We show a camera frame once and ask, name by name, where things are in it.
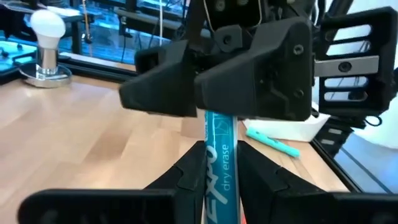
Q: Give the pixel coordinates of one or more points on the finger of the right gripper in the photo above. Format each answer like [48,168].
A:
[161,87]
[258,81]

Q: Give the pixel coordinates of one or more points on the white plastic bin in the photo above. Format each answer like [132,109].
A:
[289,129]

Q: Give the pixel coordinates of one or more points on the white bulb chrome lamp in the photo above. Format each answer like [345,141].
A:
[46,28]

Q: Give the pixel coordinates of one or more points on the blue Expo dry-erase marker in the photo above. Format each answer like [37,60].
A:
[220,161]

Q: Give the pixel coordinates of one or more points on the mint green highlighter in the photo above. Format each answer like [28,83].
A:
[273,143]

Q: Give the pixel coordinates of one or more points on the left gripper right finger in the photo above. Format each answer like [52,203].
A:
[264,193]

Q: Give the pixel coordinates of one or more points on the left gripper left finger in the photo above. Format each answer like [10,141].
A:
[189,186]

